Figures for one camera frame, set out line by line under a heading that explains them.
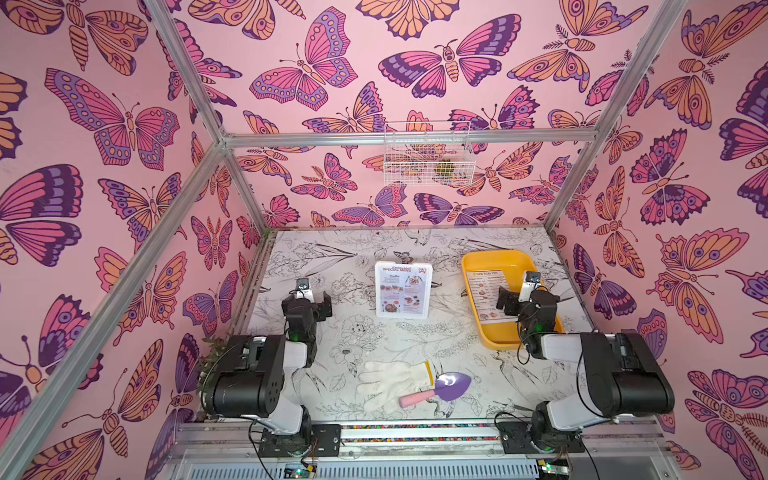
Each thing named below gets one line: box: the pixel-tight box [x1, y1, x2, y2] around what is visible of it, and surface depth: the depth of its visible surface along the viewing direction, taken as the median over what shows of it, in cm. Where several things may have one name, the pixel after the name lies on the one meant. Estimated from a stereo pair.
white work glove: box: [357, 360, 434, 414], surface depth 84 cm
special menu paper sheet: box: [380, 265, 427, 314], surface depth 90 cm
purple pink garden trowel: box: [399, 372, 472, 407], surface depth 83 cm
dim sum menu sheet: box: [466, 270, 519, 325], surface depth 105 cm
